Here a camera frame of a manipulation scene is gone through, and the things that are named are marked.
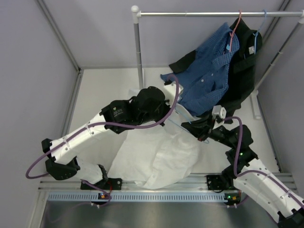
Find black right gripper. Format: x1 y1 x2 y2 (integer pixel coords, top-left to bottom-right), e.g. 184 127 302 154
181 114 236 148

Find light blue hanger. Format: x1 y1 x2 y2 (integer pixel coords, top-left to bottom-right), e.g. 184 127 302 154
167 110 211 144

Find white shirt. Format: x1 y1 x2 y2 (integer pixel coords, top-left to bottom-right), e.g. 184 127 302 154
109 88 200 190

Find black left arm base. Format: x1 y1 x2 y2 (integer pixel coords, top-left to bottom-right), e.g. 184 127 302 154
80 178 123 190

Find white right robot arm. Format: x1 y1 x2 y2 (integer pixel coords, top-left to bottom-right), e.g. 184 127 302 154
182 117 304 228

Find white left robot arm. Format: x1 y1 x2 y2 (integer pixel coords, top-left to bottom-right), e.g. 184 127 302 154
42 86 174 190

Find blue plaid shirt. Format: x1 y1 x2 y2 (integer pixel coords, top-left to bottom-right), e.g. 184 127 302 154
169 23 239 116

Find black striped shirt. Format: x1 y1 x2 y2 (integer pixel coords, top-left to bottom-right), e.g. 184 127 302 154
168 18 263 119

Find pink hanger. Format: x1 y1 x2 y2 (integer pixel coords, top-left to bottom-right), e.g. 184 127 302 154
229 10 242 52

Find blue hanger right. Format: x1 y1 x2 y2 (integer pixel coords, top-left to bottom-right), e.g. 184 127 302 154
253 9 267 54

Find silver clothes rack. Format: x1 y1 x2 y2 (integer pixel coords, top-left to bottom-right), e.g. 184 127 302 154
131 5 304 95

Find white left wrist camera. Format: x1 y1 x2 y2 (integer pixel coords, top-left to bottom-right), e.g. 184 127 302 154
162 82 183 106

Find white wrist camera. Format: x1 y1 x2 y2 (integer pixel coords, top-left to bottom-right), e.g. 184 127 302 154
162 82 183 106
212 105 227 124

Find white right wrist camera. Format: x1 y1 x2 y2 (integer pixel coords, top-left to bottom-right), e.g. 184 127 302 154
212 105 227 124

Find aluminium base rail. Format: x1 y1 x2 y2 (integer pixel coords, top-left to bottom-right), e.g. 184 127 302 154
38 173 297 192

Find grey slotted cable duct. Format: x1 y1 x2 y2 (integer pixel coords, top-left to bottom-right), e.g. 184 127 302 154
47 192 240 203

